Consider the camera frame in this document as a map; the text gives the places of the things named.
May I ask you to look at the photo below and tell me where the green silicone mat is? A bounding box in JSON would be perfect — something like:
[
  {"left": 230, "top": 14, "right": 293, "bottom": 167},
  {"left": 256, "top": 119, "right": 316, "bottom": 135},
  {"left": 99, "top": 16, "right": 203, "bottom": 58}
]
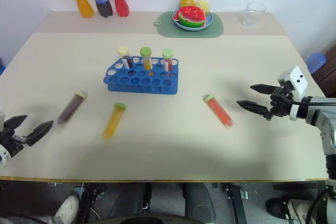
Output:
[{"left": 153, "top": 11, "right": 225, "bottom": 39}]

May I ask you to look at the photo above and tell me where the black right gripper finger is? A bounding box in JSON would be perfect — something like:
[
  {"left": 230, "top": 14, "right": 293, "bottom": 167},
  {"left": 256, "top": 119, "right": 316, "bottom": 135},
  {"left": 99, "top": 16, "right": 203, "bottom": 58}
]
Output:
[
  {"left": 236, "top": 100, "right": 273, "bottom": 121},
  {"left": 250, "top": 83, "right": 277, "bottom": 95}
]

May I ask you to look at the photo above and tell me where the red tube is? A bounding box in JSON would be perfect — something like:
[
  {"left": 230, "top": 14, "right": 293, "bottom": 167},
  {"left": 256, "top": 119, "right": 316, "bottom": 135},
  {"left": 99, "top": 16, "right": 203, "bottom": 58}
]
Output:
[
  {"left": 161, "top": 48, "right": 174, "bottom": 72},
  {"left": 204, "top": 94, "right": 235, "bottom": 130}
]

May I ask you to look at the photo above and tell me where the black metal frame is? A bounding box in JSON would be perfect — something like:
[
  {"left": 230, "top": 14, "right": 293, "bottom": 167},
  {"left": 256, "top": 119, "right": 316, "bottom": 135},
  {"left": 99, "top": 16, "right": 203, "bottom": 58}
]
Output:
[{"left": 221, "top": 183, "right": 249, "bottom": 224}]

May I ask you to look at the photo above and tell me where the black shoe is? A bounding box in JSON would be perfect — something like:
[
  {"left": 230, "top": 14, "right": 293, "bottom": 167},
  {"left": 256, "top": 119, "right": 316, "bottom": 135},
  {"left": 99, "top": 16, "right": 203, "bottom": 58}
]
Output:
[{"left": 266, "top": 198, "right": 290, "bottom": 220}]

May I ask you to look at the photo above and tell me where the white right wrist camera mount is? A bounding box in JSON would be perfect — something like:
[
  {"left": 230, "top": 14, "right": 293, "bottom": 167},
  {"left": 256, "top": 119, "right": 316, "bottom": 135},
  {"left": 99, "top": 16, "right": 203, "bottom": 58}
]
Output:
[{"left": 277, "top": 66, "right": 309, "bottom": 122}]

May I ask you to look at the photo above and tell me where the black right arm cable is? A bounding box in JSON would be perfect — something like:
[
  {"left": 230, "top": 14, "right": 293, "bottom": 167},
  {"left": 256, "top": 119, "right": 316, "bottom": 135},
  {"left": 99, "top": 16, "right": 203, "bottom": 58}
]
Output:
[{"left": 287, "top": 98, "right": 336, "bottom": 106}]

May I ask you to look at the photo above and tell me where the yellow toy lemon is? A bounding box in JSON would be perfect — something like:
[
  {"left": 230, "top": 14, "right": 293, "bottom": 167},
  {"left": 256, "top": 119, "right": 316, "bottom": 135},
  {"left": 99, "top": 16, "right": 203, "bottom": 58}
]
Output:
[{"left": 194, "top": 0, "right": 212, "bottom": 15}]

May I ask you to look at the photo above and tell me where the blue test tube rack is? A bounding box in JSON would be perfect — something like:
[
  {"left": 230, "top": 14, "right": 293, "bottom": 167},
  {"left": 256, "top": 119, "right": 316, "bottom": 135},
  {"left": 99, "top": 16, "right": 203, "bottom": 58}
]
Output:
[{"left": 106, "top": 56, "right": 180, "bottom": 95}]

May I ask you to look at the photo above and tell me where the clear glass cup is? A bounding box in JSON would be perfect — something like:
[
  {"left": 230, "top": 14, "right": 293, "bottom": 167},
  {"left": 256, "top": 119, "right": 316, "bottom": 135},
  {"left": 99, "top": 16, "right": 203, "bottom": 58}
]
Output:
[{"left": 241, "top": 2, "right": 267, "bottom": 27}]

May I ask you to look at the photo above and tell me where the toy watermelon slice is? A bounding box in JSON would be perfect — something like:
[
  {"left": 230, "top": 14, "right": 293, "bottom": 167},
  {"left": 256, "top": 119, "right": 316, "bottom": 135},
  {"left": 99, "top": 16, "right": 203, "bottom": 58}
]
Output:
[{"left": 177, "top": 5, "right": 207, "bottom": 29}]

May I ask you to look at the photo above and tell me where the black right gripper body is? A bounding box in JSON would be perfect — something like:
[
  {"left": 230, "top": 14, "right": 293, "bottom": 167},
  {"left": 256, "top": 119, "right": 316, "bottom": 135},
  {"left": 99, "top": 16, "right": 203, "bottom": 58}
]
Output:
[{"left": 268, "top": 80, "right": 299, "bottom": 119}]

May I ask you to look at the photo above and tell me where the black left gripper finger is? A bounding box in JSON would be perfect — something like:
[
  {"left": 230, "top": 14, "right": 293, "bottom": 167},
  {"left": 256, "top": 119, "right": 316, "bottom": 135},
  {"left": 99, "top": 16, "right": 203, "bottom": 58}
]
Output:
[
  {"left": 3, "top": 114, "right": 28, "bottom": 131},
  {"left": 26, "top": 120, "right": 55, "bottom": 147}
]

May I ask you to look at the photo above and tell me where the brown wooden furniture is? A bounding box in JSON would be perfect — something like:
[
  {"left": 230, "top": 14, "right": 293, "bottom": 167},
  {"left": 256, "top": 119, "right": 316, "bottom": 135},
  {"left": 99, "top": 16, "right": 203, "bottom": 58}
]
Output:
[{"left": 311, "top": 41, "right": 336, "bottom": 97}]

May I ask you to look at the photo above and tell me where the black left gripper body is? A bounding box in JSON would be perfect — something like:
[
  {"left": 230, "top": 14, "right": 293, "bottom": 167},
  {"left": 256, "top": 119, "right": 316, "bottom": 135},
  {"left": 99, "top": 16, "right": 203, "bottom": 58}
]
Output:
[{"left": 0, "top": 127, "right": 27, "bottom": 158}]

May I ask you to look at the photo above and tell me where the blue plate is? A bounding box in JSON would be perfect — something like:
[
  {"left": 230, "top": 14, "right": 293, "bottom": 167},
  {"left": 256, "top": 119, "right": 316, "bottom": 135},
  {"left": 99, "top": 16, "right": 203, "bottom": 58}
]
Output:
[{"left": 171, "top": 8, "right": 214, "bottom": 31}]

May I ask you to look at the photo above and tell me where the silver robot body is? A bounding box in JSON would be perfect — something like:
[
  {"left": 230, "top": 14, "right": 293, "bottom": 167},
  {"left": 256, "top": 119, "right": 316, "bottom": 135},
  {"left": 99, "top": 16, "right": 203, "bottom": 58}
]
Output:
[{"left": 307, "top": 184, "right": 336, "bottom": 224}]

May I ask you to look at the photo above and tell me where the dark rounded shape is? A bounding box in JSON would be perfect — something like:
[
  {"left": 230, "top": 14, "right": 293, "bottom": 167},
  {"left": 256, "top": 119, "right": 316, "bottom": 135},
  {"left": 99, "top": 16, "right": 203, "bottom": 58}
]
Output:
[{"left": 182, "top": 183, "right": 217, "bottom": 224}]

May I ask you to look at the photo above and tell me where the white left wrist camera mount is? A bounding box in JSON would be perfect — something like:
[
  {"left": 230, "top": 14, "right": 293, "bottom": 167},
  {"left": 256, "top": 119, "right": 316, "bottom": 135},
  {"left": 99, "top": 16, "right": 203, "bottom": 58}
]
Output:
[{"left": 0, "top": 112, "right": 13, "bottom": 166}]

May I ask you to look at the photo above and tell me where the white sneaker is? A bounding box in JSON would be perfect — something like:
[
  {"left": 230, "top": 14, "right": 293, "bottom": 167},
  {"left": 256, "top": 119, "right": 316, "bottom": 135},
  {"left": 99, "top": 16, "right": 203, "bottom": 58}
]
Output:
[{"left": 53, "top": 195, "right": 80, "bottom": 224}]

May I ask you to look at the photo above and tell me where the blue plastic stool stack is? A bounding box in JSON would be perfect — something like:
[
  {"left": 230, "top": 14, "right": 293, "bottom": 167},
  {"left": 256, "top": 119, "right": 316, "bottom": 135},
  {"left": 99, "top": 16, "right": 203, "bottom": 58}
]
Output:
[{"left": 305, "top": 52, "right": 327, "bottom": 75}]

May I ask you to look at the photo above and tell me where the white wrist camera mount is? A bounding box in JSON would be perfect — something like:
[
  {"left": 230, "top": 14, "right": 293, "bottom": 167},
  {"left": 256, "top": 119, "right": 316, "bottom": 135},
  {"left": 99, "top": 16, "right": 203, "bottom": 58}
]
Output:
[
  {"left": 277, "top": 66, "right": 309, "bottom": 122},
  {"left": 0, "top": 112, "right": 13, "bottom": 166}
]

